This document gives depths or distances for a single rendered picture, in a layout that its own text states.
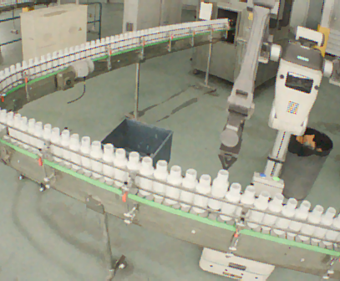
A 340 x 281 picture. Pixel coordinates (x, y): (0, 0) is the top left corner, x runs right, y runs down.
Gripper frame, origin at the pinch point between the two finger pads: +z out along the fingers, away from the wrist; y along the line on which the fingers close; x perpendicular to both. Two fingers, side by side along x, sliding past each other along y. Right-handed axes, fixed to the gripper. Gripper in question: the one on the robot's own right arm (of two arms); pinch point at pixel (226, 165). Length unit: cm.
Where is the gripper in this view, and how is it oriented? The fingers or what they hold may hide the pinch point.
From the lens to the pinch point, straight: 107.1
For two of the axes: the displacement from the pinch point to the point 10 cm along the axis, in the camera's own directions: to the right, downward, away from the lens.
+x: 9.3, 2.6, -2.6
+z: -0.7, 8.2, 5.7
